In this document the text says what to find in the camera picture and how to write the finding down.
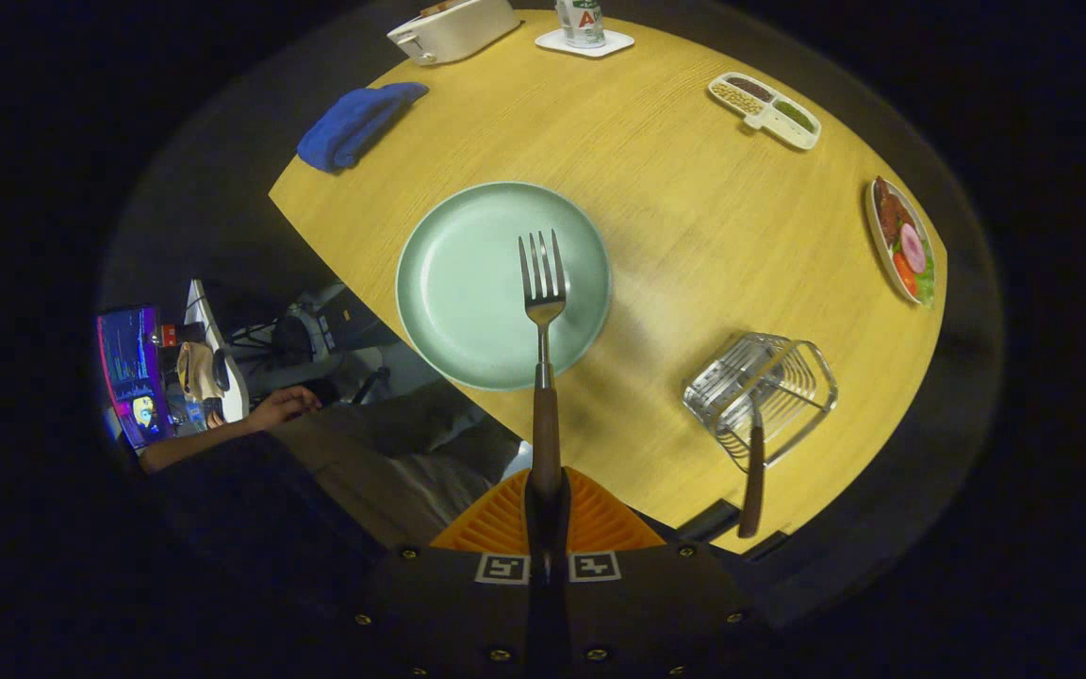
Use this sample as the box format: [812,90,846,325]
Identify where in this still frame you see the blue folded cloth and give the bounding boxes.
[296,82,430,174]

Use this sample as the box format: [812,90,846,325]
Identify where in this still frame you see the white divided bean dish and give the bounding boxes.
[707,72,822,151]

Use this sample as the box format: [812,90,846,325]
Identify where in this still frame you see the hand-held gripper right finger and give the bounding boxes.
[552,467,775,679]

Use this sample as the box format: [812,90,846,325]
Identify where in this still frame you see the person's khaki trousers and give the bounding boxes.
[265,377,530,550]

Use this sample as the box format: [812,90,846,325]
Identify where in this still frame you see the white oval food plate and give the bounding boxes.
[864,175,937,308]

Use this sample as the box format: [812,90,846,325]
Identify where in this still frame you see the white slanted panel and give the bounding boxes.
[185,279,250,423]

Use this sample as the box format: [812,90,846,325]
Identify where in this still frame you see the wooden handled metal fork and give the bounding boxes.
[518,229,568,501]

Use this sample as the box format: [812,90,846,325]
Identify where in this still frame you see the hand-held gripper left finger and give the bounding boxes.
[353,468,544,679]

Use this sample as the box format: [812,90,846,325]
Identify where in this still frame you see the glowing computer monitor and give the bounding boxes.
[96,305,174,450]

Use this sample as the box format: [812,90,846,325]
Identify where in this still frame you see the black table bracket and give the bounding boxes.
[678,499,743,544]
[741,530,790,563]

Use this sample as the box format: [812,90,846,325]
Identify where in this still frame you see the pink sliced food round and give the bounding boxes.
[899,223,928,275]

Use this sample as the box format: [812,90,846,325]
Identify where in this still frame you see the wooden handled metal spoon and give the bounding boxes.
[737,396,768,540]

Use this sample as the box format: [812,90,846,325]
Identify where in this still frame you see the tan rounded object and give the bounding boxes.
[175,341,224,403]

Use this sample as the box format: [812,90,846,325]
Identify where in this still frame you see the white square coaster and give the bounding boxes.
[535,28,635,58]

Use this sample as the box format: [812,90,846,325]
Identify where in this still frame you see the pale green round plate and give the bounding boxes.
[396,181,613,392]

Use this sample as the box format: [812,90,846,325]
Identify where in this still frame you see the cream white toaster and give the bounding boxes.
[387,0,522,66]

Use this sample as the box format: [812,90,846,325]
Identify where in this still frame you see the metal wire basket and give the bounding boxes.
[683,332,839,471]

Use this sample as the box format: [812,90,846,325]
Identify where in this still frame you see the white drink bottle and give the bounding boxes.
[555,0,606,49]

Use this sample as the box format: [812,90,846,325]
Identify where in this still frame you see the large brown meat piece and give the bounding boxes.
[874,177,903,243]

